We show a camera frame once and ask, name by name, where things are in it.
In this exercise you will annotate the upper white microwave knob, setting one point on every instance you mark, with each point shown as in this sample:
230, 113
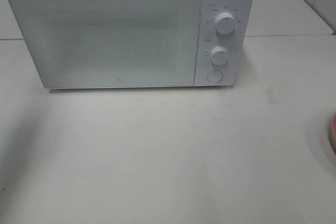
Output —
225, 22

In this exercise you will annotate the white microwave knob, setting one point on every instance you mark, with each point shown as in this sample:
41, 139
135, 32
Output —
225, 22
219, 55

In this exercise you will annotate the white microwave door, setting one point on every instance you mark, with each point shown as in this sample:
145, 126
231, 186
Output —
111, 43

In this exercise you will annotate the pink round plate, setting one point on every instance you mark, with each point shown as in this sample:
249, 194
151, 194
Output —
332, 134

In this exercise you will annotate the lower white microwave knob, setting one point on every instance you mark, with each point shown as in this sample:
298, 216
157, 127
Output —
219, 55

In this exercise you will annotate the round white door-release button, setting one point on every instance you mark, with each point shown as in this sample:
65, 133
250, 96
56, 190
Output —
215, 76

